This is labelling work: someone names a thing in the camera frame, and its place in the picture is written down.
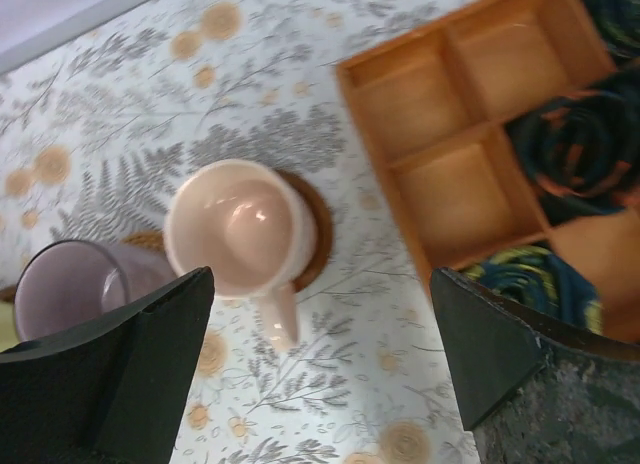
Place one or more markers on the purple mug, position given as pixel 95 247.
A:
pixel 73 281

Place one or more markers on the orange compartment organizer tray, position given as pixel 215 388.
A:
pixel 432 107

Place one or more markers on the white green-handled mug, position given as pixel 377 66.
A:
pixel 8 334

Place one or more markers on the black item left compartment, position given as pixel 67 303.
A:
pixel 536 277

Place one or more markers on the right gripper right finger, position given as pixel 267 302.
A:
pixel 531 388

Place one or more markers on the black item top compartment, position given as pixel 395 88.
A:
pixel 617 22

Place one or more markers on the right woven rattan coaster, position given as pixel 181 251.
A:
pixel 148 240

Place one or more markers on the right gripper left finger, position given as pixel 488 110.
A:
pixel 112 389

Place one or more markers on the pink mug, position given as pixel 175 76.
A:
pixel 254 232

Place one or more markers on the black item compartment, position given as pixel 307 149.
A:
pixel 617 22
pixel 580 151
pixel 536 277

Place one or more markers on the dark wooden coaster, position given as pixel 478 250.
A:
pixel 323 226

